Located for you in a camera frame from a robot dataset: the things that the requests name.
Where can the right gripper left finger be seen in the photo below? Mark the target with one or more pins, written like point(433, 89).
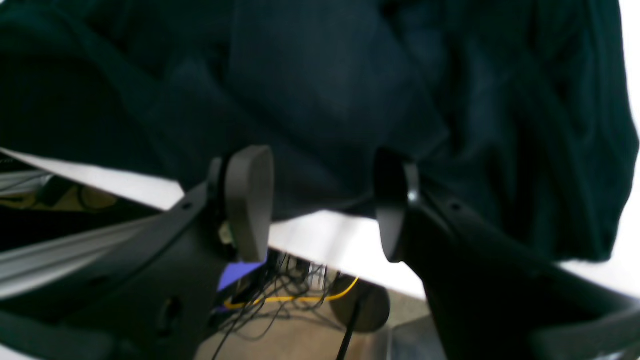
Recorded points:
point(151, 298)

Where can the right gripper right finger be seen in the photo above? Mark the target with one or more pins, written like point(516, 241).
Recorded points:
point(492, 298)

